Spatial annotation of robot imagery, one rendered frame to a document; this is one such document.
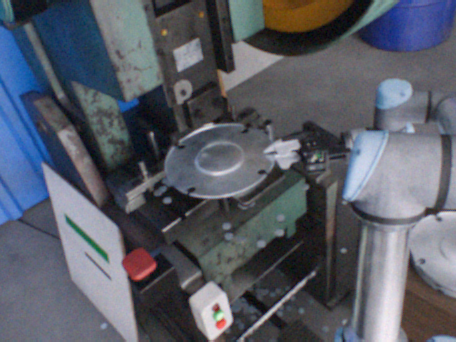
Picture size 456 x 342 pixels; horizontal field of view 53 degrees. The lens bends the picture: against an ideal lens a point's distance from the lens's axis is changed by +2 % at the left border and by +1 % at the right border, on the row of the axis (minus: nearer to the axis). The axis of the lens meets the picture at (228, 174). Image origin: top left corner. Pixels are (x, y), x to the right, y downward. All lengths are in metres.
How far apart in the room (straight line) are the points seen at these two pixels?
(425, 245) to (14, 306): 1.59
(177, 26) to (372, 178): 0.54
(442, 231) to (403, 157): 0.84
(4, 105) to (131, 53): 1.35
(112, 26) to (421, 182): 0.59
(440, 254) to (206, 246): 0.70
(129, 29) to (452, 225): 1.12
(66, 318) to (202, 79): 1.23
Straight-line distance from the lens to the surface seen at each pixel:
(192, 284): 1.13
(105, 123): 1.31
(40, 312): 2.08
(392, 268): 0.83
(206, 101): 1.09
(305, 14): 1.23
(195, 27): 1.05
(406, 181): 0.73
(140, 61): 0.94
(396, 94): 1.10
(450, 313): 1.43
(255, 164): 1.15
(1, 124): 2.28
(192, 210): 1.17
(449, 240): 1.52
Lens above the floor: 1.53
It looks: 42 degrees down
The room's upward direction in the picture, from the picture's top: 11 degrees counter-clockwise
